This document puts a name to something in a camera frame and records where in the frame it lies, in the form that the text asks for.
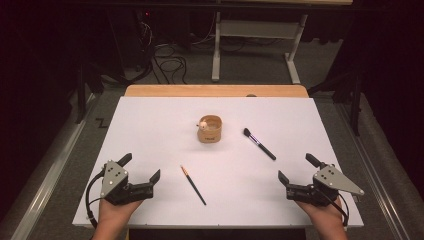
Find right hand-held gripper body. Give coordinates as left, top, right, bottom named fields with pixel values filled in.
left=285, top=164, right=365, bottom=207

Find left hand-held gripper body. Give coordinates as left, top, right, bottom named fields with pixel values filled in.
left=99, top=159, right=155, bottom=206

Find thin brown-handled brush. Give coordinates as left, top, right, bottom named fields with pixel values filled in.
left=180, top=164, right=207, bottom=206

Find black makeup brush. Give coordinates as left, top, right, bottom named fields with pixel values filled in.
left=243, top=127, right=277, bottom=161

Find round wooden brush holder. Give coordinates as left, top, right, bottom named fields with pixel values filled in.
left=196, top=114, right=223, bottom=144

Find person's right hand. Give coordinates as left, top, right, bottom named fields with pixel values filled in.
left=295, top=197, right=346, bottom=228

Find person's left hand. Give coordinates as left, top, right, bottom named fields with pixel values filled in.
left=97, top=198, right=144, bottom=228

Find white table sheet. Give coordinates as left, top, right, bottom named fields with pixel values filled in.
left=72, top=96, right=365, bottom=229

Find black metal stand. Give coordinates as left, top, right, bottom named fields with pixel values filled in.
left=307, top=70, right=365, bottom=137
left=73, top=63, right=105, bottom=125

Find wooden table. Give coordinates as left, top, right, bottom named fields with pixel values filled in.
left=123, top=84, right=310, bottom=99

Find dark equipment with red light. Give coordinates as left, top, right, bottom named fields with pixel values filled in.
left=132, top=9, right=158, bottom=73

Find left hand-held gripper cable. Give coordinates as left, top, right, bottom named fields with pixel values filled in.
left=85, top=171, right=108, bottom=230

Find aluminium floor rail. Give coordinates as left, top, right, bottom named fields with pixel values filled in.
left=334, top=102, right=415, bottom=240
left=9, top=93, right=98, bottom=240

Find black floor cables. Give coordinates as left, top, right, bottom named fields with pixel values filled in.
left=151, top=41, right=188, bottom=85

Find white metal frame desk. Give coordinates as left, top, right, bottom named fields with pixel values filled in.
left=211, top=0, right=354, bottom=85

